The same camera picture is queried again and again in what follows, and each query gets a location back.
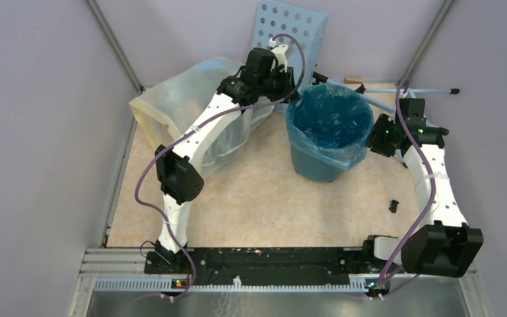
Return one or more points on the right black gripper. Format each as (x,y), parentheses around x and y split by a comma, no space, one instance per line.
(374,142)

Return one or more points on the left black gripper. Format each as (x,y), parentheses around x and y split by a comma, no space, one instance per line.
(288,86)

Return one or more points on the blue plastic trash bag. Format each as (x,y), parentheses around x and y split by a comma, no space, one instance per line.
(330,127)

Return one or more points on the teal plastic trash bin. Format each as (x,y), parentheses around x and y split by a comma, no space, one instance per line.
(319,168)

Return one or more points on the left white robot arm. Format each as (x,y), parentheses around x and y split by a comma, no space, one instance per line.
(232,99)

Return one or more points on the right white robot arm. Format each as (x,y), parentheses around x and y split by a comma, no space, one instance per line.
(440,242)

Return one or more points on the light blue perforated stool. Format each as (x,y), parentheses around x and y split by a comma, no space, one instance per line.
(308,27)

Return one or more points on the small black clip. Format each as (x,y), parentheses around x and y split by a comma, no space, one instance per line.
(393,205)

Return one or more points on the translucent white bag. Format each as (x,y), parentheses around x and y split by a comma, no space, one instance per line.
(166,110)

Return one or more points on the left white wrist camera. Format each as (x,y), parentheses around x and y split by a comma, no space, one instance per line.
(281,53)

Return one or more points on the right aluminium frame post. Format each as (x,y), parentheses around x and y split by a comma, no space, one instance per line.
(427,40)

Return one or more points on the aluminium frame post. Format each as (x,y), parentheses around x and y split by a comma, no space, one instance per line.
(113,43)
(427,40)

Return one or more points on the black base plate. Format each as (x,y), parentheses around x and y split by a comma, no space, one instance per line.
(266,267)

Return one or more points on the left aluminium frame post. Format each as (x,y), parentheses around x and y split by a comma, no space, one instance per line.
(113,43)

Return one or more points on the white cable duct strip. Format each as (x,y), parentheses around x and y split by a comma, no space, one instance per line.
(168,285)

